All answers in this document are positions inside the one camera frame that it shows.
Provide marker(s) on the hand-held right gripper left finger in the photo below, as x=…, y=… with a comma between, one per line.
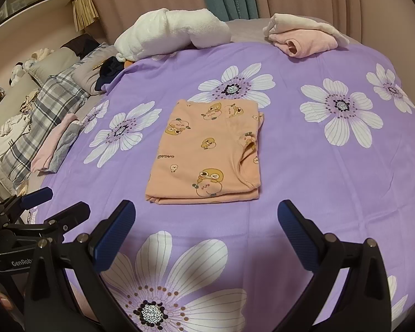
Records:
x=117, y=228

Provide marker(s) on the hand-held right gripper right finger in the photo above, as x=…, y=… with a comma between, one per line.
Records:
x=294, y=228

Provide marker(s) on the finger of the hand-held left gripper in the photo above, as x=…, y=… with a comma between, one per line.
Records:
x=71, y=211
x=38, y=193

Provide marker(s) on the orange cartoon print shirt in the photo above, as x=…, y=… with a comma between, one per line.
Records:
x=193, y=152

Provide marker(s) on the navy clothes pile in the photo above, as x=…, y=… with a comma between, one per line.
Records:
x=107, y=72

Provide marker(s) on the small pink folded cloth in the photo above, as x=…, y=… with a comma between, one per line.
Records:
x=52, y=145

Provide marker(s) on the small grey folded cloth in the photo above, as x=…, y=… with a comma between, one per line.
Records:
x=64, y=148

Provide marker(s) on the purple floral bedsheet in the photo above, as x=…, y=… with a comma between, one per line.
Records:
x=314, y=179

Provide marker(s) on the white printed cloth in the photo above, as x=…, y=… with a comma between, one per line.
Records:
x=13, y=128

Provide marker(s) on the grey plaid blanket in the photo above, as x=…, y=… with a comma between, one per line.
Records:
x=55, y=86

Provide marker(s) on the plush toy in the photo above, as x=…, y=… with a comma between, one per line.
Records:
x=17, y=72

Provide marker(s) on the beige pillow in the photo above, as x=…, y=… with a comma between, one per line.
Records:
x=52, y=62

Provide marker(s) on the dark brown cloth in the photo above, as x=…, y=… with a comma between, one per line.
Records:
x=83, y=43

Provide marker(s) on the white shelf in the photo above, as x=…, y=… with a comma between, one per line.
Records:
x=38, y=10

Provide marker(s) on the pink folded garment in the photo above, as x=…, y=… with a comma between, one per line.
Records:
x=311, y=43

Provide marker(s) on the straw tassel hanging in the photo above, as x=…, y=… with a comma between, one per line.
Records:
x=84, y=10

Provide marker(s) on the cream folded garment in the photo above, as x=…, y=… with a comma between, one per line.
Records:
x=297, y=22

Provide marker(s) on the white fluffy blanket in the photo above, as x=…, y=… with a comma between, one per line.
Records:
x=173, y=29

